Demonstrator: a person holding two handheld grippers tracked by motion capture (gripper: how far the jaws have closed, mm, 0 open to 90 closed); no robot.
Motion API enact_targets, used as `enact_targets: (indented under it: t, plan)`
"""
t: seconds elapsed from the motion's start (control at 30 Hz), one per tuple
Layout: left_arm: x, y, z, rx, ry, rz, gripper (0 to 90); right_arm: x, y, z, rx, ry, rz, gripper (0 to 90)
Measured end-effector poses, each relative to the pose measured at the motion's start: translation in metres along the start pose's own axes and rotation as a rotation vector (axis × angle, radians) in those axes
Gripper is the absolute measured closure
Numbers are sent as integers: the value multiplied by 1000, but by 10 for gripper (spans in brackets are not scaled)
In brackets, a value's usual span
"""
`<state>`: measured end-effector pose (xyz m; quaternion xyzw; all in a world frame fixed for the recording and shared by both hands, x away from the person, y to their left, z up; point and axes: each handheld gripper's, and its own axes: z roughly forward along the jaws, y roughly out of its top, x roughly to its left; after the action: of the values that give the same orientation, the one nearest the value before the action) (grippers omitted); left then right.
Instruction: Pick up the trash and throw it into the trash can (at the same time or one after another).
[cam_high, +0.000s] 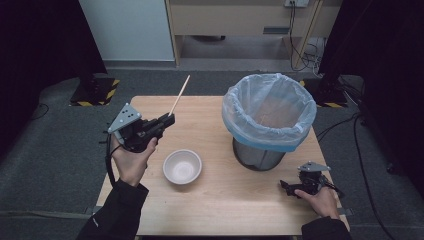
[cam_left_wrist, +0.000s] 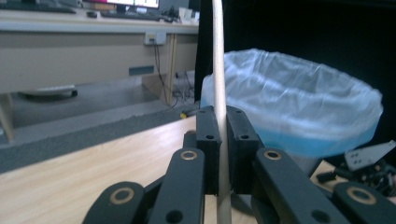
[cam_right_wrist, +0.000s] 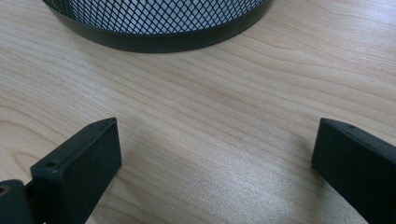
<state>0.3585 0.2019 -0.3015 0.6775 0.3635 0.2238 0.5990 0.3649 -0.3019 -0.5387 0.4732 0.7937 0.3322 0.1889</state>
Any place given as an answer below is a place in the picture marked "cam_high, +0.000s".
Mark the translucent blue bin liner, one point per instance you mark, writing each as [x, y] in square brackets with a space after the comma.
[243, 100]

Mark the person's left hand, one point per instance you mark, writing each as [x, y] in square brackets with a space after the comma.
[131, 165]

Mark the person's right hand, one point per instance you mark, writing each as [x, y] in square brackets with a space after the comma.
[321, 203]

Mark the black yellow-striped stand base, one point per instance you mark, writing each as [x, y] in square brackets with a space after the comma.
[328, 95]
[96, 93]

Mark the white disposable bowl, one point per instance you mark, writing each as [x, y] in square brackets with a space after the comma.
[181, 166]

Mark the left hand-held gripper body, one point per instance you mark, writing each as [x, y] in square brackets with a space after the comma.
[133, 131]

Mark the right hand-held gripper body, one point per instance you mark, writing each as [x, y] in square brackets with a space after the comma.
[311, 180]

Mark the metal trash bin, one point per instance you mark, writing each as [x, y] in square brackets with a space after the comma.
[256, 160]

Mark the white panel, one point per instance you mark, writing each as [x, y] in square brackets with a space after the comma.
[126, 30]

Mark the black curtain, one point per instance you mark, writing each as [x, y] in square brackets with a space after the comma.
[40, 50]
[386, 50]

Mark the wooden chopstick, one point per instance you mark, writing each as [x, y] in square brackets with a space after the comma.
[180, 95]

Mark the light wooden cabinet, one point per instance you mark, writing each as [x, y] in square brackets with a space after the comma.
[226, 20]

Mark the white power outlet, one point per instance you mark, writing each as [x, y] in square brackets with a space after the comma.
[296, 2]

